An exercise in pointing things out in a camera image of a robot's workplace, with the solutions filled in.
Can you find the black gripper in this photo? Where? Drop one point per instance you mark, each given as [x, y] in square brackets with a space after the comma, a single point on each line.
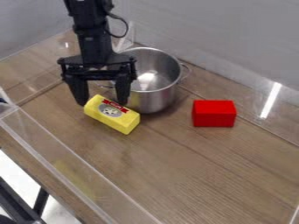
[98, 63]

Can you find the yellow butter block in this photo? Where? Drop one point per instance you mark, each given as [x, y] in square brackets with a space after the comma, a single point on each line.
[117, 116]

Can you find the silver steel pot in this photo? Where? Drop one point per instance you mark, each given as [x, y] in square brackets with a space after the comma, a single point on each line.
[160, 72]

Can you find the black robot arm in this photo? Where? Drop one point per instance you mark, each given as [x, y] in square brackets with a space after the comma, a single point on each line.
[90, 15]

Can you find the red rectangular block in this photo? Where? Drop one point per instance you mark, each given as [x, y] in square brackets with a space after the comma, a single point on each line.
[214, 113]

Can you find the clear acrylic front barrier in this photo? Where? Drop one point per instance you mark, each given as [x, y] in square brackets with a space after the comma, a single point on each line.
[81, 187]

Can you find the clear acrylic corner bracket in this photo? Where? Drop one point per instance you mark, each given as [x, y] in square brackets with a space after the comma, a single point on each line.
[125, 39]

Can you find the black table leg frame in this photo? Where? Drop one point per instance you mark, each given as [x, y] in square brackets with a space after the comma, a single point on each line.
[21, 212]

